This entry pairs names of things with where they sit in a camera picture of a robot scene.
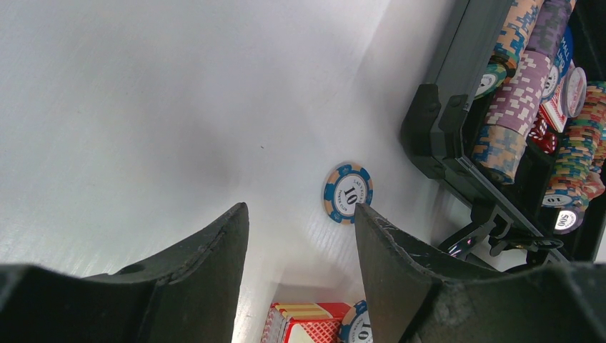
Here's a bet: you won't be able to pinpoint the black poker case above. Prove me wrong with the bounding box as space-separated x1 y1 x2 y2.
400 1 605 266

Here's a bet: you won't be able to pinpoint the red dice in case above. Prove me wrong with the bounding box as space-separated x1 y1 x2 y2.
528 116 557 154

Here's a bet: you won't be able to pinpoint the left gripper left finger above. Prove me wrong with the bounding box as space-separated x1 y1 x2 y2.
1 203 249 342

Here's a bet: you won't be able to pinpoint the red card deck in case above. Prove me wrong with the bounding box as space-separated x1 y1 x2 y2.
539 65 587 133

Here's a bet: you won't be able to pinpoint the purple chip row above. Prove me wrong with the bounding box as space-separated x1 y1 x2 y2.
472 1 575 185

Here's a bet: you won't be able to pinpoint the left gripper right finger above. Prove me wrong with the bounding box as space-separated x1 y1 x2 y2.
354 204 605 342

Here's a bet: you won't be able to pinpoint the red playing card box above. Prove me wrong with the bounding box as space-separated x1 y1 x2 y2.
260 302 352 343

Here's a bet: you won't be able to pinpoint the far left chip row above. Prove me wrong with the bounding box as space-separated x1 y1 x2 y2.
475 0 544 99

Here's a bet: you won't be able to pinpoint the inner right chip row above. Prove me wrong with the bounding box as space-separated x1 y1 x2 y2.
542 81 605 207

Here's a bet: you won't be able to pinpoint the far right chip row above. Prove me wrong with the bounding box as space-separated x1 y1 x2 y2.
552 127 606 237

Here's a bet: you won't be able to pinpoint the blue small blind button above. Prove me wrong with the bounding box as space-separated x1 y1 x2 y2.
557 26 574 79

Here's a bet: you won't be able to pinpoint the poker chip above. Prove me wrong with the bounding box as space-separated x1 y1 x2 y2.
322 161 374 225
337 300 373 343

